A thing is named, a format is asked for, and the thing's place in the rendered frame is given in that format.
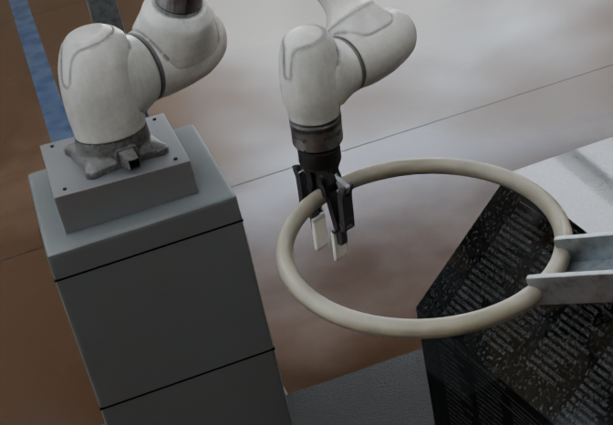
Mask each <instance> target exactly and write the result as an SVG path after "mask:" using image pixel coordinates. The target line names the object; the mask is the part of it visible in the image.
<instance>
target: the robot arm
mask: <svg viewBox="0 0 613 425"><path fill-rule="evenodd" d="M317 1H318V2H319V3H320V4H321V5H322V7H323V9H324V11H325V13H326V16H327V26H326V29H325V28H324V27H323V26H319V25H302V26H298V27H295V28H293V29H291V30H290V31H288V32H287V33H286V34H285V35H284V37H283V39H282V42H281V45H280V50H279V60H278V72H279V83H280V89H281V95H282V99H283V102H284V105H285V107H286V110H287V113H288V117H289V119H288V120H289V125H290V129H291V136H292V142H293V145H294V146H295V148H297V153H298V160H299V162H298V163H296V164H295V165H293V166H292V169H293V171H294V174H295V176H296V186H297V191H298V198H299V202H301V201H302V200H303V199H305V198H306V197H307V196H308V194H310V193H311V192H313V191H314V190H316V189H320V190H321V193H322V196H323V198H325V199H326V201H327V207H328V210H329V214H330V217H331V221H332V223H333V227H334V228H332V229H331V230H330V231H331V239H332V246H333V255H334V261H336V262H337V261H338V260H340V259H341V258H343V257H344V256H346V255H347V254H348V248H347V242H348V236H347V231H348V230H349V229H351V228H352V227H354V226H355V221H354V211H353V201H352V190H353V186H354V185H353V183H352V182H351V181H349V182H348V183H346V182H345V181H343V180H342V179H341V174H340V171H339V169H338V166H339V164H340V161H341V150H340V143H341V141H342V140H343V129H342V121H341V118H342V116H341V111H340V106H341V105H343V104H344V103H345V102H346V101H347V100H348V98H349V97H350V96H351V95H352V94H353V93H355V92H356V91H358V90H359V89H361V88H364V87H367V86H370V85H372V84H374V83H376V82H378V81H380V80H382V79H383V78H385V77H386V76H388V75H389V74H391V73H392V72H393V71H395V70H396V69H397V68H398V67H399V66H400V65H401V64H402V63H403V62H405V61H406V60H407V59H408V57H409V56H410V55H411V53H412V52H413V50H414V48H415V46H416V42H417V32H416V27H415V25H414V23H413V22H412V20H411V19H410V17H409V16H408V15H407V14H406V13H404V12H402V11H400V10H398V9H394V8H383V7H380V6H379V5H377V4H376V3H375V2H374V1H373V0H317ZM226 48H227V34H226V30H225V27H224V24H223V21H222V20H221V18H220V17H219V16H218V15H217V14H216V13H215V12H214V11H213V10H212V8H211V6H210V5H209V4H208V2H207V1H206V0H144V2H143V4H142V7H141V10H140V12H139V14H138V16H137V18H136V20H135V22H134V24H133V26H132V31H130V32H129V33H127V34H124V32H123V31H121V30H120V29H118V28H116V27H115V26H112V25H106V24H101V23H96V24H89V25H85V26H81V27H79V28H77V29H75V30H73V31H71V32H70V33H69V34H68V35H67V36H66V38H65V40H64V41H63V42H62V44H61V47H60V50H59V55H58V67H57V71H58V82H59V87H60V92H61V96H62V100H63V104H64V107H65V111H66V113H67V117H68V122H69V124H70V127H71V129H72V131H73V134H74V138H75V142H74V143H71V144H68V145H67V146H66V147H65V148H64V152H65V154H66V155H67V156H69V157H71V158H72V159H73V160H74V161H75V162H76V163H77V164H78V165H79V167H80V168H81V169H82V170H83V171H84V172H85V174H86V178H87V179H88V180H95V179H97V178H99V177H101V176H103V175H105V174H107V173H110V172H113V171H116V170H119V169H122V168H126V169H128V170H131V171H134V170H137V169H138V168H140V162H141V161H145V160H147V159H150V158H154V157H158V156H162V155H165V154H167V153H168V152H169V148H168V145H167V144H166V143H163V142H161V141H159V140H157V139H156V138H155V137H154V136H153V135H152V134H151V133H150V130H149V127H148V124H147V121H146V119H145V114H144V112H145V111H147V110H148V109H149V108H150V107H151V106H152V104H153V103H154V102H155V101H156V100H158V99H160V98H165V97H167V96H170V95H171V94H173V93H176V92H178V91H180V90H182V89H184V88H187V87H189V86H190V85H192V84H194V83H195V82H197V81H199V80H200V79H202V78H204V77H205V76H207V75H208V74H209V73H211V72H212V71H213V70H214V69H215V68H216V67H217V65H218V64H219V63H220V61H221V60H222V58H223V56H224V54H225V51H226ZM322 210H323V209H322V206H321V207H320V208H318V209H317V210H316V211H315V212H313V213H312V214H311V215H310V216H309V218H310V223H311V229H312V231H313V236H314V244H315V250H316V251H319V250H321V249H322V248H324V247H325V246H327V245H328V238H327V224H326V215H325V214H324V213H322V212H323V211H324V210H323V211H322Z"/></svg>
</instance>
